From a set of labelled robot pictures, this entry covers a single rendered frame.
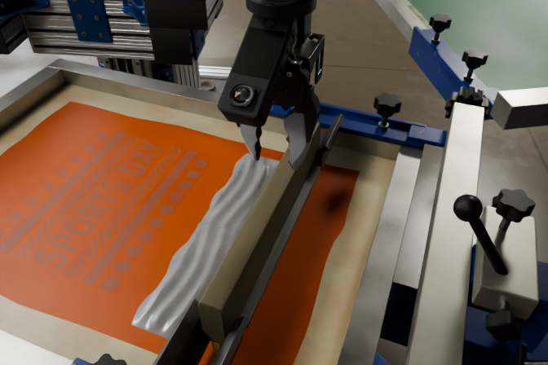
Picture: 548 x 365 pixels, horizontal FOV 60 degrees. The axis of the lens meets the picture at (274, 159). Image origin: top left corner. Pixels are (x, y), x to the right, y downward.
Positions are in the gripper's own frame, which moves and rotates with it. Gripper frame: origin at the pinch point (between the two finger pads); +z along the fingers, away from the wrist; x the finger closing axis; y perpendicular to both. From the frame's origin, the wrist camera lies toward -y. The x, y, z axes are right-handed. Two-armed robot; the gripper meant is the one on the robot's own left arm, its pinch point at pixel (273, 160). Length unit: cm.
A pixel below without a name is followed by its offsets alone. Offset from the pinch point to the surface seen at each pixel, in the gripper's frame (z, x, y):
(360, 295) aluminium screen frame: 13.2, -13.7, -6.0
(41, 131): 16, 51, 11
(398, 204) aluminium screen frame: 12.9, -15.5, 11.3
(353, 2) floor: 107, 53, 322
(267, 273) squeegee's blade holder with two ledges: 12.6, -1.9, -7.3
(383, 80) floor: 109, 10, 215
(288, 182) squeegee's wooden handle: 6.1, -0.9, 3.1
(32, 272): 16.6, 29.7, -15.7
